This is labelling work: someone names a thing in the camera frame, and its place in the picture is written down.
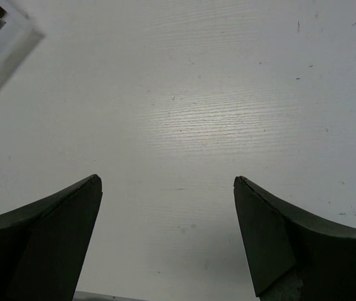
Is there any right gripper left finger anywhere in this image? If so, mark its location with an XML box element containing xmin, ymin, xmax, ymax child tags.
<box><xmin>0</xmin><ymin>174</ymin><xmax>102</xmax><ymax>300</ymax></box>

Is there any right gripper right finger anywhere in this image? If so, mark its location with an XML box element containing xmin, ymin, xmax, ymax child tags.
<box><xmin>234</xmin><ymin>176</ymin><xmax>356</xmax><ymax>300</ymax></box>

